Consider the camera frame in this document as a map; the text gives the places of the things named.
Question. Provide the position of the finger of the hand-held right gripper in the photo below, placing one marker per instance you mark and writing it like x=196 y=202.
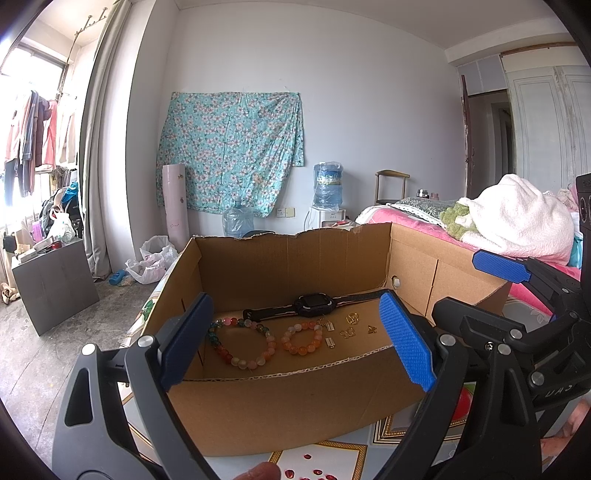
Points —
x=501 y=267
x=475 y=323

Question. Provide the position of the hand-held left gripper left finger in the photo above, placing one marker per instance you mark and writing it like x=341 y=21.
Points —
x=187 y=339

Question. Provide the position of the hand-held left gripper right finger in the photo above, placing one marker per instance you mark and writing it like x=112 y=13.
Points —
x=408 y=341

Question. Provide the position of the brown cardboard box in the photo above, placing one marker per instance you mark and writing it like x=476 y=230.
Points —
x=300 y=406

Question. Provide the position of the person's right hand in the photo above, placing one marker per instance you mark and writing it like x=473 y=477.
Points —
x=577 y=438

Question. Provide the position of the person's left hand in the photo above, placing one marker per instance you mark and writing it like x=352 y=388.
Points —
x=263 y=471

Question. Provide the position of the white fluffy blanket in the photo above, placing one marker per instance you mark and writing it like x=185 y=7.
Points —
x=521 y=217

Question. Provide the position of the green knitted cloth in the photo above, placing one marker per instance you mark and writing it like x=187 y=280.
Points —
x=457 y=219

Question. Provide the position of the white plastic bag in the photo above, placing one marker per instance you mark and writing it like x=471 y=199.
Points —
x=150 y=263

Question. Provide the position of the grey lace pillow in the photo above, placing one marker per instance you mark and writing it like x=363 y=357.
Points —
x=415 y=205

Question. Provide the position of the empty clear water bottle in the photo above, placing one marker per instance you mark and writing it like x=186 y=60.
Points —
x=238 y=221

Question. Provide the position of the brown wooden door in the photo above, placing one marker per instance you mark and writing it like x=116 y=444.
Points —
x=468 y=138

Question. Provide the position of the grey cabinet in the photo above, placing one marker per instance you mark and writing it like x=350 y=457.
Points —
x=55 y=290

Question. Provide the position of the wooden chair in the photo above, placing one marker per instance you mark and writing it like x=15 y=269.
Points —
x=391 y=174

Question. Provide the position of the white wardrobe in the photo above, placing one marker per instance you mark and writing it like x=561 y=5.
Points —
x=549 y=129

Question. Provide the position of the white water dispenser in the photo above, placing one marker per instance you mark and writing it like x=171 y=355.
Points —
x=323 y=217

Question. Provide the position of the blue water dispenser bottle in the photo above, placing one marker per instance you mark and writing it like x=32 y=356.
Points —
x=328 y=184

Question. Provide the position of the pile of bags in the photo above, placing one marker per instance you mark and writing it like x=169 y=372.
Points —
x=64 y=203

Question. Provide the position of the pair of shoes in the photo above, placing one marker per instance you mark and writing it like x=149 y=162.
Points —
x=9 y=293

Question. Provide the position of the grey curtain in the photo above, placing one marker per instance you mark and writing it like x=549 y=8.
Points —
x=101 y=161

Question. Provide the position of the hanging clothes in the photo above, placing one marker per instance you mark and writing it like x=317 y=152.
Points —
x=27 y=134

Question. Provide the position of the white wall socket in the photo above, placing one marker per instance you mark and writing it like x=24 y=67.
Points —
x=286 y=212

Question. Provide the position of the teal floral wall cloth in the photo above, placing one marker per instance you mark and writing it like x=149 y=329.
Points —
x=231 y=147

